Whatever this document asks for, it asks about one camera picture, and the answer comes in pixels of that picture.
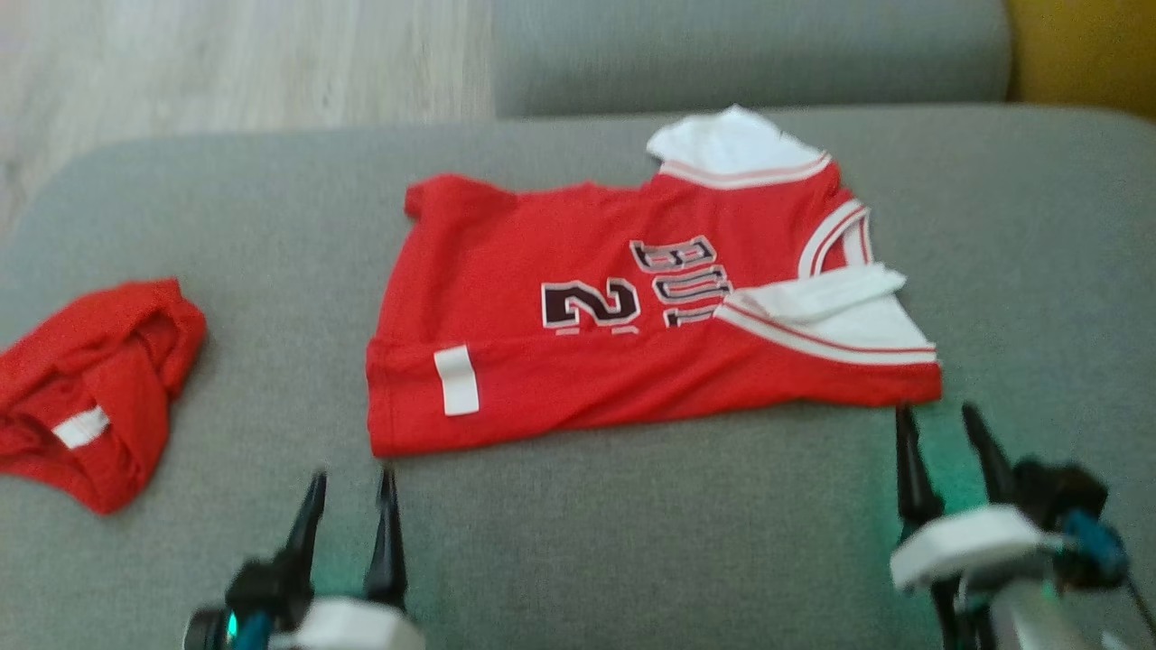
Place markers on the long grey sofa seat cushion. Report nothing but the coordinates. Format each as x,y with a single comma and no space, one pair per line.
722,54

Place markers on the large yellow sofa back cushion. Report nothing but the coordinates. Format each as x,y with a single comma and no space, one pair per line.
1084,45

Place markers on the red basketball jersey white sleeves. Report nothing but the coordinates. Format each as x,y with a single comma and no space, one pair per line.
506,271

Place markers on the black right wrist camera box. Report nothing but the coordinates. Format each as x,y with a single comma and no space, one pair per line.
1057,492

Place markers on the large grey fabric ottoman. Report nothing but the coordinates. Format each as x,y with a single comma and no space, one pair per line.
632,542

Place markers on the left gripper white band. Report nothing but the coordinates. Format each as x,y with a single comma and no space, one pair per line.
352,627

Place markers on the crumpled red mesh shorts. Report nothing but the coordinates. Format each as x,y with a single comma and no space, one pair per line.
117,361

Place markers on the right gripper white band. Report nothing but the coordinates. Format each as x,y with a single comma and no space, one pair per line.
975,542

